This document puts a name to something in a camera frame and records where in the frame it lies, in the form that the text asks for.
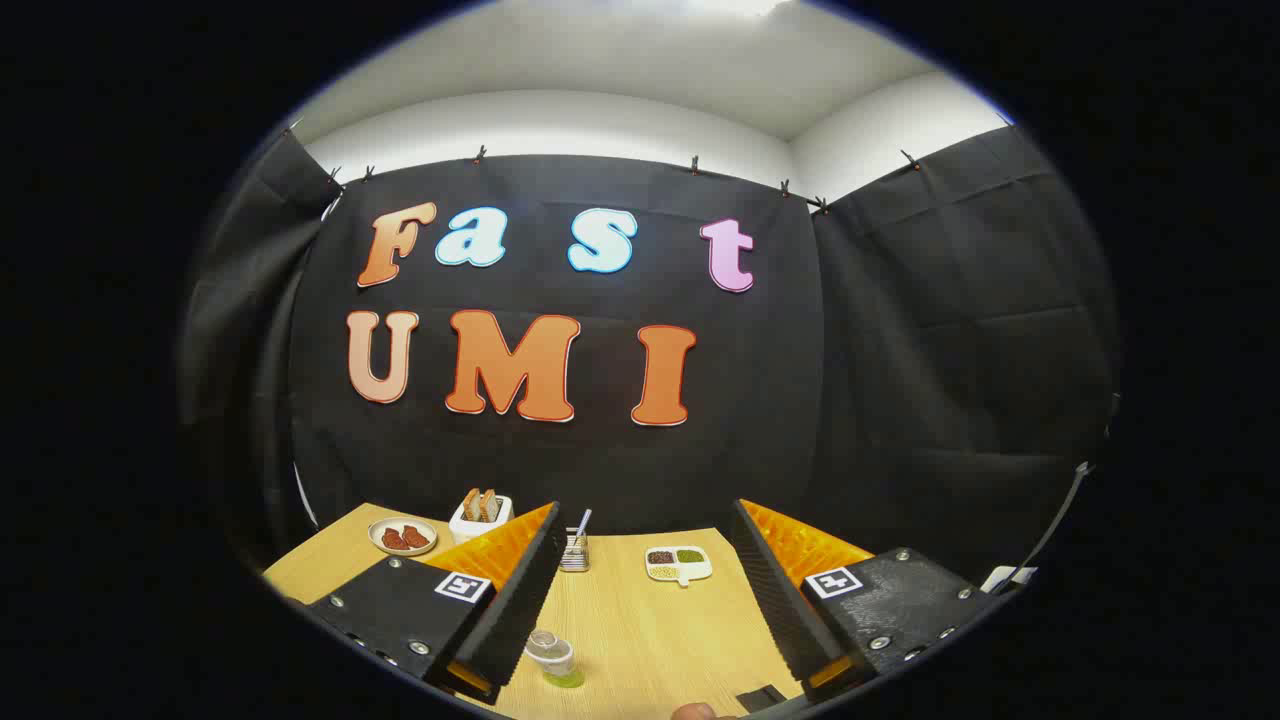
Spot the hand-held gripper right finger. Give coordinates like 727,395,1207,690
730,498,1001,706

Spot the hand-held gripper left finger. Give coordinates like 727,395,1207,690
305,501,569,706

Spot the clear plastic juice bottle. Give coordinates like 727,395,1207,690
524,629,587,690

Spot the white toast holder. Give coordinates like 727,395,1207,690
449,494,514,544

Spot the white divided bean dish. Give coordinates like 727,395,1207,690
645,546,713,587

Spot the small white plate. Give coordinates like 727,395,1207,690
368,517,439,557

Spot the wooden table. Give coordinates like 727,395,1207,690
262,503,831,720

